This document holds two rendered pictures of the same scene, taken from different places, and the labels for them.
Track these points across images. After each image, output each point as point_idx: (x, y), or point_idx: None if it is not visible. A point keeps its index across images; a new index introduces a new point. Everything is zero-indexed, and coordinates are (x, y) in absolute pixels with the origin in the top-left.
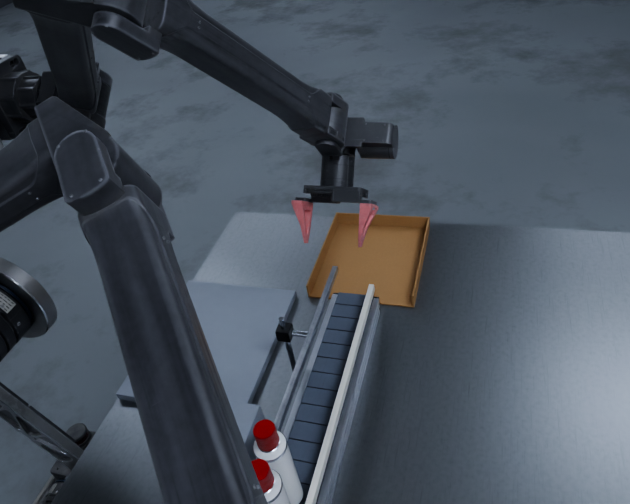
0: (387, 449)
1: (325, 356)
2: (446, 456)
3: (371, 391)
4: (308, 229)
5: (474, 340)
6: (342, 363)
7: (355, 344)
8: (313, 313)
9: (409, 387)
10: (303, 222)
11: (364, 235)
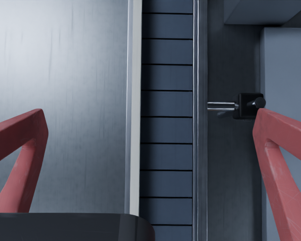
0: (82, 26)
1: (179, 118)
2: (17, 28)
3: (114, 98)
4: (271, 169)
5: None
6: (152, 109)
7: (134, 125)
8: (225, 221)
9: (68, 112)
10: None
11: (16, 160)
